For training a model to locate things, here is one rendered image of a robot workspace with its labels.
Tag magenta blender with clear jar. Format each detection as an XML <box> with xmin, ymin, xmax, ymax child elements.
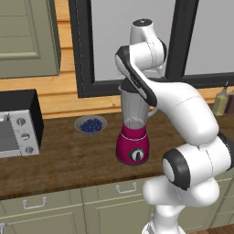
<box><xmin>115</xmin><ymin>78</ymin><xmax>160</xmax><ymax>166</ymax></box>

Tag blueberries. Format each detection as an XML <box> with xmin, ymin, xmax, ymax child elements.
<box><xmin>80</xmin><ymin>118</ymin><xmax>103</xmax><ymax>133</ymax></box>

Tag silver and black toaster oven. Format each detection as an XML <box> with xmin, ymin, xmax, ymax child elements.
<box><xmin>0</xmin><ymin>89</ymin><xmax>45</xmax><ymax>159</ymax></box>

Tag yellow oil bottle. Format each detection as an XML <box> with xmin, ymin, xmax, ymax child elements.
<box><xmin>211</xmin><ymin>80</ymin><xmax>230</xmax><ymax>117</ymax></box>

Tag olive green wall cupboard door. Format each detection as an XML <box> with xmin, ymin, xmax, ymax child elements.
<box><xmin>0</xmin><ymin>0</ymin><xmax>62</xmax><ymax>80</ymax></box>

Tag dark red bottle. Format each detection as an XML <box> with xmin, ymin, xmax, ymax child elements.
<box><xmin>225</xmin><ymin>89</ymin><xmax>234</xmax><ymax>115</ymax></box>

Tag black framed window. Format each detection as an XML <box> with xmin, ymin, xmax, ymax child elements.
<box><xmin>68</xmin><ymin>0</ymin><xmax>234</xmax><ymax>99</ymax></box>

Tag grey bowl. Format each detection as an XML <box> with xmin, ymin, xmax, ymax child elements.
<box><xmin>74</xmin><ymin>114</ymin><xmax>108</xmax><ymax>136</ymax></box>

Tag silver drawer handle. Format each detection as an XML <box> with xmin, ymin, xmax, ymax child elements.
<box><xmin>22</xmin><ymin>196</ymin><xmax>48</xmax><ymax>210</ymax></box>
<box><xmin>115</xmin><ymin>182</ymin><xmax>138</xmax><ymax>195</ymax></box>

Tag olive green drawer front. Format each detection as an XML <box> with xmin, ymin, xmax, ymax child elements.
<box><xmin>0</xmin><ymin>188</ymin><xmax>84</xmax><ymax>215</ymax></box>
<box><xmin>80</xmin><ymin>175</ymin><xmax>167</xmax><ymax>204</ymax></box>

